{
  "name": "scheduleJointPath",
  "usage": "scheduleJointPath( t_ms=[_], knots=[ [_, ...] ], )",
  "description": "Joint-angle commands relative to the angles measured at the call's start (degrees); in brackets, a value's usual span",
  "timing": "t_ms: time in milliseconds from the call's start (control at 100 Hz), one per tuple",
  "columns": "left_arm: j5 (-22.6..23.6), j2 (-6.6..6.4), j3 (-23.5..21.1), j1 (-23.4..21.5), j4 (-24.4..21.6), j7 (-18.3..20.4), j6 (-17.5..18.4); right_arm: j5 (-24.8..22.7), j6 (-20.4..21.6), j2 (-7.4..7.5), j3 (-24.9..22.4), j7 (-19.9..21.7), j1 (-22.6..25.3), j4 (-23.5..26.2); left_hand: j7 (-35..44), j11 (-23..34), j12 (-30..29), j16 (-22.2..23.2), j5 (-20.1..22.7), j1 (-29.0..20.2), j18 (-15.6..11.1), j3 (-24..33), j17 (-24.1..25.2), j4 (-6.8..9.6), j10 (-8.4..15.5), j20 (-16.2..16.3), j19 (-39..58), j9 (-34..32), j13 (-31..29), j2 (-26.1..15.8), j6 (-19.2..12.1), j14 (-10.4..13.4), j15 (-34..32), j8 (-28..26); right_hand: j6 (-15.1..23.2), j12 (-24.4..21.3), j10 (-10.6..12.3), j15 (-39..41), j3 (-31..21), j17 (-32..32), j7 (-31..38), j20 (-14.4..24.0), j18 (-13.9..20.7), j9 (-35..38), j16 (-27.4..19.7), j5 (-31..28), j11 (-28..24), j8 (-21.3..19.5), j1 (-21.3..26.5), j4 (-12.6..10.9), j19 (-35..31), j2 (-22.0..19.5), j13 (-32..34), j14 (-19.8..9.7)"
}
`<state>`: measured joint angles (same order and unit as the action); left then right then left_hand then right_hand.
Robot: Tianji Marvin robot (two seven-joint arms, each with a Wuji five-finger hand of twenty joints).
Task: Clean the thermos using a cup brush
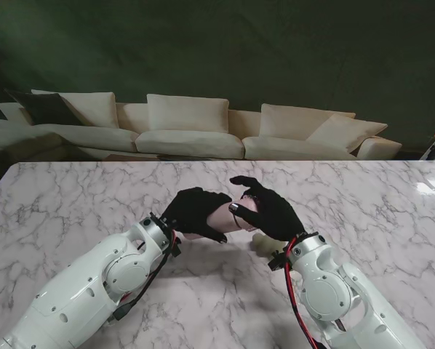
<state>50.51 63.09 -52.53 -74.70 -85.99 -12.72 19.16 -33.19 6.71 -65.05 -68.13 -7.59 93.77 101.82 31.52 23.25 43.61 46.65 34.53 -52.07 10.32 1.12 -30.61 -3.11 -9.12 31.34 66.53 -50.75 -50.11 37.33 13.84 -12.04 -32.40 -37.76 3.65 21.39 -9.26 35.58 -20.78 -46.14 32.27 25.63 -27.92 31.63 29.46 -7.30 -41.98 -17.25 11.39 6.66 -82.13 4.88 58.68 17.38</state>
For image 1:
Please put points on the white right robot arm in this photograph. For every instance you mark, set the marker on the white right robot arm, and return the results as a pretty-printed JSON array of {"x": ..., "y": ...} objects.
[{"x": 337, "y": 291}]

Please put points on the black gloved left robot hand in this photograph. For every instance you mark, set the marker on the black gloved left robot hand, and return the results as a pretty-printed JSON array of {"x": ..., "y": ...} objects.
[{"x": 190, "y": 214}]

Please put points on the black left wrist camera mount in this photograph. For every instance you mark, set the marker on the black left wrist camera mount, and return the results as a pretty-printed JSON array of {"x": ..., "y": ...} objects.
[{"x": 175, "y": 247}]

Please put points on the pink thermos body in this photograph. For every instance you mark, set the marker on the pink thermos body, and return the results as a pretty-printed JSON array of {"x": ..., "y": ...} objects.
[{"x": 221, "y": 220}]

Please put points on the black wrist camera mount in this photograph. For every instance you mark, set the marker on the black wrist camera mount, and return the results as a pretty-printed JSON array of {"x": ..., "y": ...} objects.
[
  {"x": 277, "y": 261},
  {"x": 175, "y": 247}
]

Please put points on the cream fabric sofa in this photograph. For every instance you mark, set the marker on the cream fabric sofa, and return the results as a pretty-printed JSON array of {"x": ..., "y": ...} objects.
[{"x": 188, "y": 143}]

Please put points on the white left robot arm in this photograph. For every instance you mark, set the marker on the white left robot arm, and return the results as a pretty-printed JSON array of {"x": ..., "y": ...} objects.
[{"x": 79, "y": 291}]

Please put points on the pink thermos lid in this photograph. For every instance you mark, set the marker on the pink thermos lid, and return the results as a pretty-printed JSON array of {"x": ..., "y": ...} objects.
[{"x": 248, "y": 207}]

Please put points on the dark brown sofa cushion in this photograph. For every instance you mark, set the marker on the dark brown sofa cushion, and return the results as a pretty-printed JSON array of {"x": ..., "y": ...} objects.
[{"x": 48, "y": 109}]

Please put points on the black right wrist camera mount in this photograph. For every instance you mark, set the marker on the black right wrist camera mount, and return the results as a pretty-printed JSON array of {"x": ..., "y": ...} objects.
[{"x": 277, "y": 261}]

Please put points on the cream sofa cushion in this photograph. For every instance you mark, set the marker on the cream sofa cushion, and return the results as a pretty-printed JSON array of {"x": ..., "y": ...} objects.
[
  {"x": 290, "y": 120},
  {"x": 348, "y": 132},
  {"x": 94, "y": 109},
  {"x": 186, "y": 112}
]

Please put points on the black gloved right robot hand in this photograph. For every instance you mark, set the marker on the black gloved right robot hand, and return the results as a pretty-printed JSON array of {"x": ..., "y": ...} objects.
[{"x": 275, "y": 218}]

